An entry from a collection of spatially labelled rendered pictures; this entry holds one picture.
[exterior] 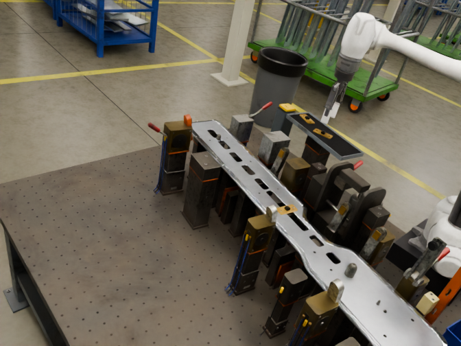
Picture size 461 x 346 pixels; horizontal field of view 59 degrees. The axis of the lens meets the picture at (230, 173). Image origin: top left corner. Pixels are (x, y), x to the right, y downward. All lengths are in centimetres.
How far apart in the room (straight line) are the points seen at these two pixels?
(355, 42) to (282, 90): 256
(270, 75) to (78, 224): 276
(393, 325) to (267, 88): 315
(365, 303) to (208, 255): 68
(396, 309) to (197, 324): 66
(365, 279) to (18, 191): 147
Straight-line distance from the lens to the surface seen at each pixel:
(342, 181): 157
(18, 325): 241
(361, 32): 166
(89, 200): 195
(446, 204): 193
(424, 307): 144
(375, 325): 134
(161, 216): 188
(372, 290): 143
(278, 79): 411
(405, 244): 204
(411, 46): 178
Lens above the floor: 194
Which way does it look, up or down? 34 degrees down
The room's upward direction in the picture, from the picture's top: 13 degrees clockwise
